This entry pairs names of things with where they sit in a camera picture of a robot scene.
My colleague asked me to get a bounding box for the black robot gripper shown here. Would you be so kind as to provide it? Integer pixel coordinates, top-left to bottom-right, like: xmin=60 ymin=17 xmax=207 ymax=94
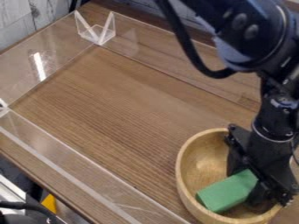
xmin=225 ymin=122 xmax=299 ymax=207

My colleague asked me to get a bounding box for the green rectangular block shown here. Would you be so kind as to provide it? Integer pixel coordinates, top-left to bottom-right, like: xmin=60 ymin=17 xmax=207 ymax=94
xmin=195 ymin=169 xmax=258 ymax=214

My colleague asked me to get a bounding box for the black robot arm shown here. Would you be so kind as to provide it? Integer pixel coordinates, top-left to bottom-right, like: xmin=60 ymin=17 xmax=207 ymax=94
xmin=172 ymin=0 xmax=299 ymax=205

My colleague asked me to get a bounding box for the brown wooden bowl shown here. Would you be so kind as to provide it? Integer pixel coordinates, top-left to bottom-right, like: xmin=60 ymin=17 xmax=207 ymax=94
xmin=175 ymin=127 xmax=294 ymax=224

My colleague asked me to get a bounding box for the yellow object under table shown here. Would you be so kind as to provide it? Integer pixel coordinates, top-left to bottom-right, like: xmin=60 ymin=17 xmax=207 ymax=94
xmin=42 ymin=194 xmax=58 ymax=214

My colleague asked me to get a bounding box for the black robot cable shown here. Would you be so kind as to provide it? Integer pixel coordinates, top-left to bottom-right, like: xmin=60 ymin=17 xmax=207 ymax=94
xmin=154 ymin=0 xmax=239 ymax=80

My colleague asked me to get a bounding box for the clear acrylic corner bracket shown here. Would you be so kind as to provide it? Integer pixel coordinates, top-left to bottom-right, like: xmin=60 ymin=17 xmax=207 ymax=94
xmin=74 ymin=11 xmax=116 ymax=46

